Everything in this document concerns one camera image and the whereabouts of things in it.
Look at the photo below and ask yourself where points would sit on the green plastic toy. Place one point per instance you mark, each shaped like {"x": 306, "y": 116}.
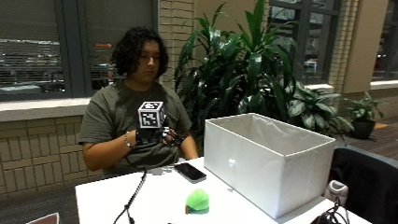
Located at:
{"x": 198, "y": 201}

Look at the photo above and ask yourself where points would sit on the black plant pot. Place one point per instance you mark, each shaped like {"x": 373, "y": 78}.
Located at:
{"x": 363, "y": 129}

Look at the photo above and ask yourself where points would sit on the small potted plant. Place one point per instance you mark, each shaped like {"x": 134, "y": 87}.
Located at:
{"x": 364, "y": 107}

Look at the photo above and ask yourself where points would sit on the white fabric storage box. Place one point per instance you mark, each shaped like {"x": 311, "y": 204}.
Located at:
{"x": 266, "y": 161}

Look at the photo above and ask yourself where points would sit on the large green leafy plant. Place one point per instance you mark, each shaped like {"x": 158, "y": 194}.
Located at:
{"x": 240, "y": 71}

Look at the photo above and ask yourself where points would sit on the dark red object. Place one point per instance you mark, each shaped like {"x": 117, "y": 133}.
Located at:
{"x": 45, "y": 219}

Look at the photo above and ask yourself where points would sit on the white device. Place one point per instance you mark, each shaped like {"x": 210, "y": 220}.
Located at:
{"x": 336, "y": 191}

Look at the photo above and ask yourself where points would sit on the white marker cube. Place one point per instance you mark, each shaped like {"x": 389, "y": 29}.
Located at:
{"x": 151, "y": 115}

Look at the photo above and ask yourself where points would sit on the black smartphone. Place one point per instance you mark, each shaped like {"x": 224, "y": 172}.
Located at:
{"x": 190, "y": 172}

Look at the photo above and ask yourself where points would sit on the black chair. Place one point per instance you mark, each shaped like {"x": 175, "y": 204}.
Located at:
{"x": 369, "y": 183}

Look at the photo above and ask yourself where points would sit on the the person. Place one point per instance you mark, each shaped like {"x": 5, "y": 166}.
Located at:
{"x": 117, "y": 109}

